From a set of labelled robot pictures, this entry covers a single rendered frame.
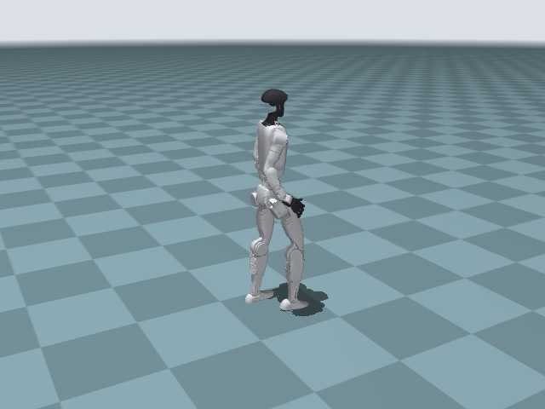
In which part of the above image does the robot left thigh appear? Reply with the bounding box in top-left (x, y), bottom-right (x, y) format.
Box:
top-left (250, 191), bottom-right (274, 256)

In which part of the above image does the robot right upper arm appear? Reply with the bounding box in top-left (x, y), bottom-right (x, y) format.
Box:
top-left (263, 129), bottom-right (288, 177)

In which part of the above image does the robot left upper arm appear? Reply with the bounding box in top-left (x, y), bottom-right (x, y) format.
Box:
top-left (253, 120), bottom-right (263, 163)

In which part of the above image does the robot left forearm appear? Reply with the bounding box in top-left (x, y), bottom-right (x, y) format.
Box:
top-left (254, 160), bottom-right (265, 181)

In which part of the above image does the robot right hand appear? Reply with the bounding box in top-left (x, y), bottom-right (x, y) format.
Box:
top-left (283, 194), bottom-right (305, 218)

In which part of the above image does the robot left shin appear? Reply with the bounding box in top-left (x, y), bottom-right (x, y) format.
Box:
top-left (250, 241), bottom-right (268, 296)

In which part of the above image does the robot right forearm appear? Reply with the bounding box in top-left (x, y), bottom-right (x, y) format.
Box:
top-left (266, 168), bottom-right (293, 204)

